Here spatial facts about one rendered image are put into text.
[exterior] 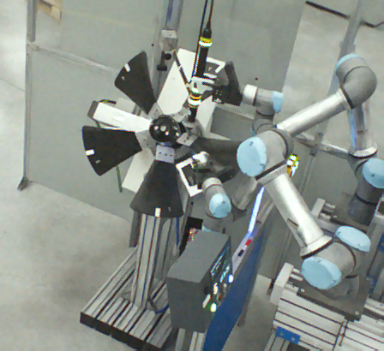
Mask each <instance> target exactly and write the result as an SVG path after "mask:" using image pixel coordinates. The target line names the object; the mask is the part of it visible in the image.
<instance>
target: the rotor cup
mask: <svg viewBox="0 0 384 351"><path fill-rule="evenodd" d="M161 126H165V130H164V131H162V130H161V129H160V127H161ZM149 132H150V134H151V136H152V139H153V140H154V141H155V143H156V146H163V145H162V144H161V143H163V144H164V147H169V148H172V149H175V151H176V150H178V149H180V148H181V147H182V145H180V144H178V143H177V140H178V138H179V137H180V136H181V135H182V134H183V133H187V131H186V128H185V127H184V125H183V124H182V123H181V122H177V121H176V120H175V119H174V118H173V117H172V116H169V115H159V116H156V117H154V119H152V121H151V123H150V126H149ZM177 133H178V135H177Z"/></svg>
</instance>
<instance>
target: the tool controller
mask: <svg viewBox="0 0 384 351"><path fill-rule="evenodd" d="M230 274H232V276H233V262H232V249H231V235H228V234H222V233H217V232H212V231H202V230H200V231H198V233H197V234H196V235H195V237H194V238H193V240H192V241H191V242H190V243H189V245H188V246H187V247H186V249H185V250H184V251H183V253H182V254H181V256H180V257H179V259H178V260H177V262H176V263H175V264H174V265H173V266H172V268H171V269H170V271H169V272H168V274H167V275H166V277H165V279H166V287H167V293H168V300H169V307H170V314H171V325H172V326H174V327H177V328H180V329H185V330H191V331H194V332H199V333H202V334H204V333H205V332H206V329H207V327H208V326H209V324H210V322H211V320H212V319H213V316H215V314H216V312H217V311H218V310H219V307H220V305H221V304H222V302H223V300H224V299H225V297H226V295H227V294H228V292H229V290H230V289H231V287H232V285H233V281H232V282H231V283H229V276H230ZM217 278H219V291H218V293H221V296H222V298H221V300H220V301H219V302H217V295H218V293H217V294H216V295H215V297H214V298H213V291H212V286H213V284H214V283H215V281H216V279H217ZM224 284H226V285H227V287H228V288H227V290H226V291H225V292H223V287H224ZM213 303H214V305H215V306H216V308H215V310H214V311H213V312H211V305H212V304H213Z"/></svg>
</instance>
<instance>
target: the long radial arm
mask: <svg viewBox="0 0 384 351"><path fill-rule="evenodd" d="M94 119H95V120H96V121H97V122H100V123H101V124H104V125H106V126H108V127H111V128H124V129H125V130H132V131H138V130H141V129H143V128H149V126H150V123H151V122H150V121H148V120H146V119H143V118H140V117H138V116H134V115H131V114H130V113H127V112H124V111H122V110H119V109H116V108H113V107H110V106H109V105H106V104H101V103H99V105H98V107H97V111H96V113H95V115H94Z"/></svg>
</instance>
